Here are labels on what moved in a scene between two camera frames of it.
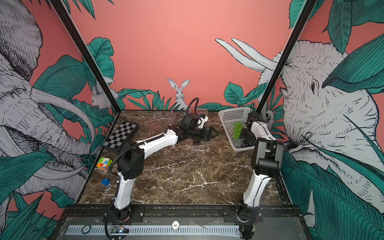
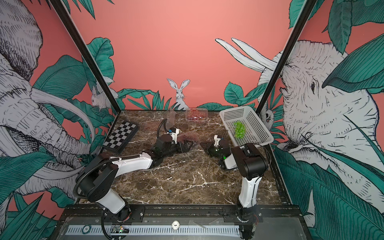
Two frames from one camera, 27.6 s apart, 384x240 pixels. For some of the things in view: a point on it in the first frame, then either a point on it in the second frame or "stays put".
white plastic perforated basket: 228,117 stays put
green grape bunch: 237,128 stays put
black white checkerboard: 117,137 stays put
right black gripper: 244,134 to 210,147
